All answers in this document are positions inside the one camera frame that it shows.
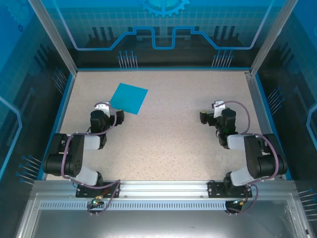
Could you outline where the aluminium side rail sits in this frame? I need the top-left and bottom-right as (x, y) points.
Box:
(244, 70), (285, 180)

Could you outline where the slotted metal cable duct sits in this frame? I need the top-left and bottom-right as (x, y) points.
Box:
(39, 201), (248, 211)

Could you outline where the aluminium mounting rail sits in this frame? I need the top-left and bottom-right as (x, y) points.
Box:
(33, 179), (297, 199)

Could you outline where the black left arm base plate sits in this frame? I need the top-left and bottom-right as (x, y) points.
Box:
(75, 181), (121, 198)

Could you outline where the metal tray sheet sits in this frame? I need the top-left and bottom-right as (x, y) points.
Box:
(14, 193), (313, 238)

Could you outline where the aluminium frame post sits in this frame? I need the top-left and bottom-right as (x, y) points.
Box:
(250, 0), (299, 75)
(27, 0), (79, 75)

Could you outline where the cable connector green light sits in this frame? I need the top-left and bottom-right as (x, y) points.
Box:
(231, 198), (249, 207)
(90, 195), (105, 208)

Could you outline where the blue printed back panel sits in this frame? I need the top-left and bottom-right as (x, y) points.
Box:
(39, 0), (289, 69)

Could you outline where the right cable connector green light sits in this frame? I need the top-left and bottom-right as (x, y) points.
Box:
(231, 198), (249, 207)

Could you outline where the blue table edge strip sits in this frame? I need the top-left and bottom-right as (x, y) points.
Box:
(255, 74), (293, 180)
(37, 73), (76, 180)

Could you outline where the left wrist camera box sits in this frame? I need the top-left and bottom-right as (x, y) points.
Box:
(95, 101), (111, 117)

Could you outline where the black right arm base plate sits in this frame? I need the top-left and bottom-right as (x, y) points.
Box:
(207, 180), (253, 199)

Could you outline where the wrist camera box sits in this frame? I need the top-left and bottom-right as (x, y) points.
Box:
(211, 100), (226, 119)
(95, 101), (111, 117)

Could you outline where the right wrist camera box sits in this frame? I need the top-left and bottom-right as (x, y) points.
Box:
(211, 100), (226, 119)

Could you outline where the blue printed side panel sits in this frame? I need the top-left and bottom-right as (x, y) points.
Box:
(255, 0), (317, 224)
(0, 0), (75, 238)

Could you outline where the left cable connector green light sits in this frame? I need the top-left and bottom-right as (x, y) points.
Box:
(90, 195), (105, 208)

